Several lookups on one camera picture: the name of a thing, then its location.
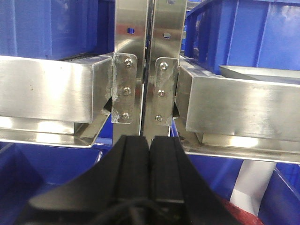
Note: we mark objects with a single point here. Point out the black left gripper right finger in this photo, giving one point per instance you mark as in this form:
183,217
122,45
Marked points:
179,188

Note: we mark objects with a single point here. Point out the blue bin upper left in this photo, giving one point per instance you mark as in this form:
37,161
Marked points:
56,29

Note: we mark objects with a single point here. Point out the blue bin upper right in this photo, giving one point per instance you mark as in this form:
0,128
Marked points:
251,33

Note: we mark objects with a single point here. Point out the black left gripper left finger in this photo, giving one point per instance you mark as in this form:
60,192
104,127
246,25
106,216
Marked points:
102,195

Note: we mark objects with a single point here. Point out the blue bin lower left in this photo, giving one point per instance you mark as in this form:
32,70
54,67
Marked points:
29,169

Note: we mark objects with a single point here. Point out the stainless steel shelf rack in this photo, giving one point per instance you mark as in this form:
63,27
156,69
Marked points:
141,86

